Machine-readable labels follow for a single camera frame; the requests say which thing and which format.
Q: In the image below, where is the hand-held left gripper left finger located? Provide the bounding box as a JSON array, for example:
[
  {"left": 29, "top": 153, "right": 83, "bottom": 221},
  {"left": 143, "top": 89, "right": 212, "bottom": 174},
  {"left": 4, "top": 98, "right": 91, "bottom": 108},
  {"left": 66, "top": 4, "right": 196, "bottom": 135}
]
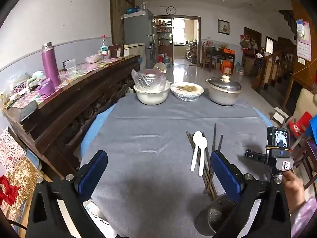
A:
[{"left": 26, "top": 150, "right": 109, "bottom": 238}]

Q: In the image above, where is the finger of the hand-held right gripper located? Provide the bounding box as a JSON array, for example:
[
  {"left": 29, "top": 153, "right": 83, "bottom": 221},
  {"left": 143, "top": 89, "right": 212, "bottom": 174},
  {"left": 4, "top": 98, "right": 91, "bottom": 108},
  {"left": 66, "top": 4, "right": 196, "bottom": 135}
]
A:
[{"left": 245, "top": 149, "right": 268, "bottom": 163}]

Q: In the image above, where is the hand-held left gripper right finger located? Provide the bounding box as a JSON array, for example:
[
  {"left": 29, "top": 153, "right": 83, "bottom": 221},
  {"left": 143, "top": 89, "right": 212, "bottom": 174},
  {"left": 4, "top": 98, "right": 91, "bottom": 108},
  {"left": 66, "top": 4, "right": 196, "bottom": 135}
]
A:
[{"left": 210, "top": 151, "right": 292, "bottom": 238}]

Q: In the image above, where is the white plastic spoon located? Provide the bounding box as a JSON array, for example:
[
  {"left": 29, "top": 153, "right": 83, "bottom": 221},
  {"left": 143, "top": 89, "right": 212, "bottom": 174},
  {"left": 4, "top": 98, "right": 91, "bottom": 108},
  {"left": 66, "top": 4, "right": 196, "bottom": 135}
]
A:
[
  {"left": 198, "top": 137, "right": 208, "bottom": 177},
  {"left": 190, "top": 131, "right": 203, "bottom": 171}
]

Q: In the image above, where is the perforated metal utensil holder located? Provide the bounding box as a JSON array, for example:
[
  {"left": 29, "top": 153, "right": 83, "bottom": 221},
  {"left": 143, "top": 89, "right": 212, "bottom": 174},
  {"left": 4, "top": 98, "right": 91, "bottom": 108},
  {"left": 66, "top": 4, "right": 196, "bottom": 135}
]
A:
[{"left": 195, "top": 195, "right": 237, "bottom": 237}]

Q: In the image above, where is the person's right forearm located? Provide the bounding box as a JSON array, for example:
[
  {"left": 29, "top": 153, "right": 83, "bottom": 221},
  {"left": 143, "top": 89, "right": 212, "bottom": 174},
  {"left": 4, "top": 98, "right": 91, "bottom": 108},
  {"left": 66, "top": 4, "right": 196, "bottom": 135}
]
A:
[{"left": 290, "top": 198, "right": 317, "bottom": 238}]

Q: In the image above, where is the person's right hand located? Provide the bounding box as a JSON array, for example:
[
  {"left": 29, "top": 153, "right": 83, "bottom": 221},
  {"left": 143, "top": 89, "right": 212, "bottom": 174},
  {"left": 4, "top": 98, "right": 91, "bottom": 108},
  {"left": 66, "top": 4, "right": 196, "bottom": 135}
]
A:
[{"left": 282, "top": 171, "right": 307, "bottom": 215}]

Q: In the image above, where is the wooden chair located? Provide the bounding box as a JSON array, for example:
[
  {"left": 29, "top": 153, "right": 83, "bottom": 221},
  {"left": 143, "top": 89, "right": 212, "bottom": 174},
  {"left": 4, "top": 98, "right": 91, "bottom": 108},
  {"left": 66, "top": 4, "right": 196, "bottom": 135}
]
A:
[{"left": 292, "top": 139, "right": 317, "bottom": 189}]

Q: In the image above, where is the red plastic stool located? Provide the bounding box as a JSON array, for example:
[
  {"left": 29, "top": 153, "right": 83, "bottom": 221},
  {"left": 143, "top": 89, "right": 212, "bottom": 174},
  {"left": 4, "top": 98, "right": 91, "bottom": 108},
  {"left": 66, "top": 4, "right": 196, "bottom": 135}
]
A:
[{"left": 288, "top": 111, "right": 314, "bottom": 137}]

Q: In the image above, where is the white cardboard box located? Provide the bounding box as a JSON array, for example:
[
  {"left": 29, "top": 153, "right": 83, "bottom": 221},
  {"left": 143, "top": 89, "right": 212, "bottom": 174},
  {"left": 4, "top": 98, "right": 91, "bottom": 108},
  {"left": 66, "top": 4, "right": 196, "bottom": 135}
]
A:
[{"left": 272, "top": 107, "right": 289, "bottom": 127}]

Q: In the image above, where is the blue table cover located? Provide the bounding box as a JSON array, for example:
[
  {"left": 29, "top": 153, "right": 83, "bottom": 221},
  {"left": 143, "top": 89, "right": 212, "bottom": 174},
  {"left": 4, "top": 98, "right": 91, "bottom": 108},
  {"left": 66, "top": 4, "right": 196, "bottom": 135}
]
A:
[{"left": 74, "top": 102, "right": 117, "bottom": 159}]

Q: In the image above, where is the blue garment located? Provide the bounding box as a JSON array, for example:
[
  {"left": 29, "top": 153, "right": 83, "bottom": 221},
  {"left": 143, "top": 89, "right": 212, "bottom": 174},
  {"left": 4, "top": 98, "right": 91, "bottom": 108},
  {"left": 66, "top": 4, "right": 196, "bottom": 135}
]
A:
[{"left": 309, "top": 114, "right": 317, "bottom": 137}]

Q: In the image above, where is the beige chair back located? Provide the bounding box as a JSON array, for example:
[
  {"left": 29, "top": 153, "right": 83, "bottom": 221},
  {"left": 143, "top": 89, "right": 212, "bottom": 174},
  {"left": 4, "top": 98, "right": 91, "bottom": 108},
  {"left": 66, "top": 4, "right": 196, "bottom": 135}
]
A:
[{"left": 292, "top": 88, "right": 317, "bottom": 119}]

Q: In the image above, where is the aluminium pot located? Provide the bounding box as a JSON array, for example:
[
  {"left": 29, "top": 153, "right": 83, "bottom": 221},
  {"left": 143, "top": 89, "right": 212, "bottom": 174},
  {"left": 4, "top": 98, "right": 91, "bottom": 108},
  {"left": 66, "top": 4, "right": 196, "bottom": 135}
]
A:
[{"left": 205, "top": 75, "right": 243, "bottom": 106}]

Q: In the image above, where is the dark carved wooden sideboard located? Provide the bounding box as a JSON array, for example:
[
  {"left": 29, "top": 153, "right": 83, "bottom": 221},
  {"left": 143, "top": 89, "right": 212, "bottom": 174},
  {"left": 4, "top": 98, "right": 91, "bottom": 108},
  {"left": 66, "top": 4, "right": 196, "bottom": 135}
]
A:
[{"left": 2, "top": 55, "right": 141, "bottom": 179}]

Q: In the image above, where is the grey tablecloth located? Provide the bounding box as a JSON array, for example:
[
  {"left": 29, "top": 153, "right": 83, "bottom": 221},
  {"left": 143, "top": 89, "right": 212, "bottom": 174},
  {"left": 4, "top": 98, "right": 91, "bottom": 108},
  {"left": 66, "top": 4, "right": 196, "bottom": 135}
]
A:
[{"left": 79, "top": 93, "right": 275, "bottom": 238}]

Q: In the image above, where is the gold shiny cloth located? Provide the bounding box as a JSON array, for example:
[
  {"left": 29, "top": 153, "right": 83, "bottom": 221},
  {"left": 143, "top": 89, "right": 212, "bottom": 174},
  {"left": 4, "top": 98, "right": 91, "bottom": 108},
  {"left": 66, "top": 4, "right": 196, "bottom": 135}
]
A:
[{"left": 5, "top": 159, "right": 42, "bottom": 219}]

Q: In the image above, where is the aluminium pot lid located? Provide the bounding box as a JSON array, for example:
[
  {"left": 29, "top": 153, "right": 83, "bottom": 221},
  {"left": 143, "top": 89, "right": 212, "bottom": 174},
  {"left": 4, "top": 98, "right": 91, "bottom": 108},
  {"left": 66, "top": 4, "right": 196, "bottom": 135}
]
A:
[{"left": 205, "top": 75, "right": 243, "bottom": 95}]

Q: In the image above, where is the floral patterned paper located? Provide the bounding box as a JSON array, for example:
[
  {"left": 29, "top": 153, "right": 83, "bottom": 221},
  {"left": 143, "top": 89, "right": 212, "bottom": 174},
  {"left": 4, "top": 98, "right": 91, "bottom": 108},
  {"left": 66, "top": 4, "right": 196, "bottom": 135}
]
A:
[{"left": 0, "top": 126, "right": 28, "bottom": 171}]

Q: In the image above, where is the red ribbon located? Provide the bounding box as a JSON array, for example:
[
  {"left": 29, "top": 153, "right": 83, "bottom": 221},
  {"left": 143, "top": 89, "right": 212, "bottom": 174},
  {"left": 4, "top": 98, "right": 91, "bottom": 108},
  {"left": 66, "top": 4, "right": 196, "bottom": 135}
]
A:
[{"left": 0, "top": 176, "right": 21, "bottom": 206}]

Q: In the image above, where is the wooden stair railing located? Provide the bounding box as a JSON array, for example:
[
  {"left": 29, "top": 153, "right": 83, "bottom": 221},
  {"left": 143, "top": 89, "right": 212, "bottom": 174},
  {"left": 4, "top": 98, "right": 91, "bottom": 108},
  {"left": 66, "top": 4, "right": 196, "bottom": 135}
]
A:
[{"left": 258, "top": 47, "right": 298, "bottom": 92}]

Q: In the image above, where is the plastic-wrapped white dish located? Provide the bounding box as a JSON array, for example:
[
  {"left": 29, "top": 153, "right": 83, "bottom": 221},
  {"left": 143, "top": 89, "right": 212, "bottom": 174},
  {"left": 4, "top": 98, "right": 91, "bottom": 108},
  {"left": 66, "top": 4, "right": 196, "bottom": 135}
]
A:
[{"left": 170, "top": 82, "right": 205, "bottom": 102}]

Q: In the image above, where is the orange plastic stool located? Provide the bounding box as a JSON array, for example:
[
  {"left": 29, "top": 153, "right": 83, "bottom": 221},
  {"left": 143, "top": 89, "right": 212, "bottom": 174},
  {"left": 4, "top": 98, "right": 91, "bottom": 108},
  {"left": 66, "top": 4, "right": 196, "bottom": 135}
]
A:
[{"left": 220, "top": 60, "right": 233, "bottom": 75}]

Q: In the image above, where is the purple thermos cap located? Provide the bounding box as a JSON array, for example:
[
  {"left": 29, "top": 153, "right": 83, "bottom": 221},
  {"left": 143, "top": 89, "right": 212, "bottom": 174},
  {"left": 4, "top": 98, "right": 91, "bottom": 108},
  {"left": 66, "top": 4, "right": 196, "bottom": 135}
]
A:
[{"left": 37, "top": 78, "right": 56, "bottom": 98}]

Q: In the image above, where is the clear plastic cup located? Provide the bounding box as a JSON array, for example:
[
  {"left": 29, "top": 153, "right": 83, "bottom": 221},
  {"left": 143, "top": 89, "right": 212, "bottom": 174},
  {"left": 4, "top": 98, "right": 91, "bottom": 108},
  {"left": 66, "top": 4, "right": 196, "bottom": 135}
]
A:
[{"left": 63, "top": 59, "right": 77, "bottom": 74}]

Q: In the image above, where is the wooden dining table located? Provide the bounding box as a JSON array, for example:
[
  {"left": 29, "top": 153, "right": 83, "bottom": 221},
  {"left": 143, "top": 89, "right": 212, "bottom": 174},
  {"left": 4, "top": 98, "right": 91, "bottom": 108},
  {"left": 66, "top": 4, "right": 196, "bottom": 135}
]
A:
[{"left": 201, "top": 41, "right": 236, "bottom": 71}]

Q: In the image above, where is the clear plastic bag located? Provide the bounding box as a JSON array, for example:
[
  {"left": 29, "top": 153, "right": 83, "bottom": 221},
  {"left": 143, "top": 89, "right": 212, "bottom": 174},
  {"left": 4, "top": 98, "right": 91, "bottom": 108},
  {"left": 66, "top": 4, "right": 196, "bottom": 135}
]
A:
[{"left": 131, "top": 68, "right": 171, "bottom": 92}]

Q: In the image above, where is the purple thermos bottle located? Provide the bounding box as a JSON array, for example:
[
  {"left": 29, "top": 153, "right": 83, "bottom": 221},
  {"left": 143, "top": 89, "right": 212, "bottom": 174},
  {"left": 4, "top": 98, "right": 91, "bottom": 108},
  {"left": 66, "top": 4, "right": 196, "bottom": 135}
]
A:
[{"left": 41, "top": 42, "right": 61, "bottom": 87}]

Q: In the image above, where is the plastic water bottle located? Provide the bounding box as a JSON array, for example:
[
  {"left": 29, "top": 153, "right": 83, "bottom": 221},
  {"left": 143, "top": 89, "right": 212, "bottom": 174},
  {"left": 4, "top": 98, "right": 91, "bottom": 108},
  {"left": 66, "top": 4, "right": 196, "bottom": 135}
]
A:
[{"left": 100, "top": 35, "right": 109, "bottom": 61}]

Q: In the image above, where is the grey refrigerator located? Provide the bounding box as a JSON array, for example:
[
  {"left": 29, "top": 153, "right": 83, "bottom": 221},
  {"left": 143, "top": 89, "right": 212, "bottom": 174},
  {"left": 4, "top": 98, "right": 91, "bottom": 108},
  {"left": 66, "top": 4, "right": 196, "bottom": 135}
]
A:
[{"left": 124, "top": 9, "right": 158, "bottom": 70}]

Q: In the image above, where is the wall calendar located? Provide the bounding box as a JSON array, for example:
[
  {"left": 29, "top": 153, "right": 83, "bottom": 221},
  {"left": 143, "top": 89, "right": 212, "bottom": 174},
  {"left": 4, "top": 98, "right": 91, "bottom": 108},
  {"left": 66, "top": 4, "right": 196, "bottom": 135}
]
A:
[{"left": 296, "top": 20, "right": 312, "bottom": 62}]

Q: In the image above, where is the framed wall picture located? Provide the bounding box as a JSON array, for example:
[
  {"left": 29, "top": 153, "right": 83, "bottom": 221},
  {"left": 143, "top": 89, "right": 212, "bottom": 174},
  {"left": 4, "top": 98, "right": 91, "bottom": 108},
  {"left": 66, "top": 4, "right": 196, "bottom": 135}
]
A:
[{"left": 218, "top": 19, "right": 230, "bottom": 34}]

